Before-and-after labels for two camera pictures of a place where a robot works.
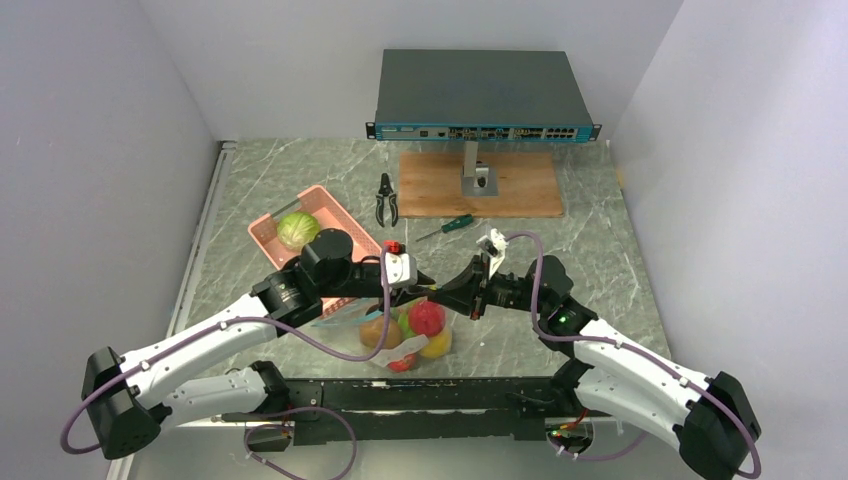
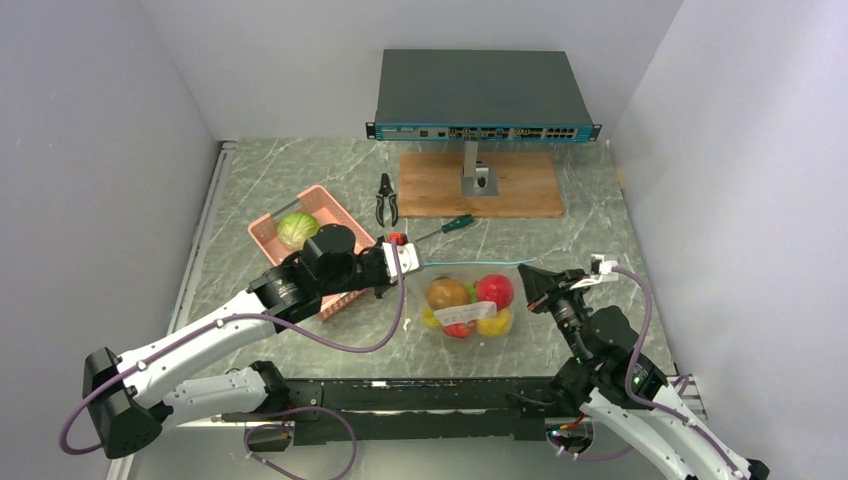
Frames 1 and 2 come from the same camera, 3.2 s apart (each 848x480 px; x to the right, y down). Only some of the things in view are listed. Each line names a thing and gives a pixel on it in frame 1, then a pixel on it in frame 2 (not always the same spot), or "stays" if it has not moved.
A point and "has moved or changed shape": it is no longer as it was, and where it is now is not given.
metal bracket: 478,179 stays
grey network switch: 468,95 stays
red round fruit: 427,318 has moved or changed shape
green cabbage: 297,229 stays
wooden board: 430,186 stays
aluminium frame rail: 123,469 stays
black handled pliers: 385,189 stays
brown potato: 371,333 has moved or changed shape
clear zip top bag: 417,330 has moved or changed shape
